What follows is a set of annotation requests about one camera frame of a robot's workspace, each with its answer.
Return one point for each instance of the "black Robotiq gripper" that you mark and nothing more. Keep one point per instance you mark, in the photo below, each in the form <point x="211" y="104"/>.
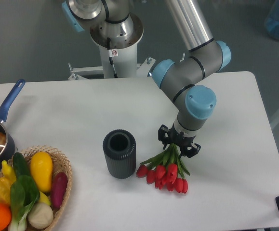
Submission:
<point x="181" y="138"/>

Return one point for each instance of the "red tulip bouquet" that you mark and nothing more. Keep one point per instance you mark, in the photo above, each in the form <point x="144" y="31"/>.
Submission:
<point x="165" y="170"/>

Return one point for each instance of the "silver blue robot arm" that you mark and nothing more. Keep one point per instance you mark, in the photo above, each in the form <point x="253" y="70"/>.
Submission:
<point x="180" y="81"/>

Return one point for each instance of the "dark grey ribbed vase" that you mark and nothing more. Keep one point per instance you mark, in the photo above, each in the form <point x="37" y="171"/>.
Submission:
<point x="119" y="147"/>

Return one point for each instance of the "woven wicker basket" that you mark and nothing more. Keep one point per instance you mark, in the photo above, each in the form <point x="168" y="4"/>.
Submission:
<point x="60" y="164"/>

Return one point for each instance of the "purple sweet potato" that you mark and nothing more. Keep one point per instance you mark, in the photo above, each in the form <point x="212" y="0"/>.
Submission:
<point x="58" y="189"/>

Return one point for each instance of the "yellow squash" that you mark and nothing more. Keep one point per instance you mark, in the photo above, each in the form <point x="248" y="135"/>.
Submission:
<point x="41" y="169"/>

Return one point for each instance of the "yellow banana tip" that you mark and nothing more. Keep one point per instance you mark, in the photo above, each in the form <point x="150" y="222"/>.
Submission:
<point x="44" y="199"/>

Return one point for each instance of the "dark green cucumber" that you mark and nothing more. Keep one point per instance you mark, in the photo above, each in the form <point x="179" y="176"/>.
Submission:
<point x="20" y="165"/>

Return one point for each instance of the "green bok choy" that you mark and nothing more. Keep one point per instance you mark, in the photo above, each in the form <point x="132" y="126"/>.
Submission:
<point x="24" y="194"/>

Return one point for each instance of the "small yellow gourd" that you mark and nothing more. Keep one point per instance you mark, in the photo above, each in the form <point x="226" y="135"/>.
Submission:
<point x="8" y="171"/>

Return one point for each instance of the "yellow bell pepper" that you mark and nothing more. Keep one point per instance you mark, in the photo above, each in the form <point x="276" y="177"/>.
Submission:
<point x="5" y="190"/>

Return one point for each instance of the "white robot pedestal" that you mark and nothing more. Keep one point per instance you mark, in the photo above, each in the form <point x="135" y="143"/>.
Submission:
<point x="117" y="45"/>

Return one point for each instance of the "blue handled saucepan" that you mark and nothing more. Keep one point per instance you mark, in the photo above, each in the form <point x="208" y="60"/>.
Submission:
<point x="7" y="145"/>

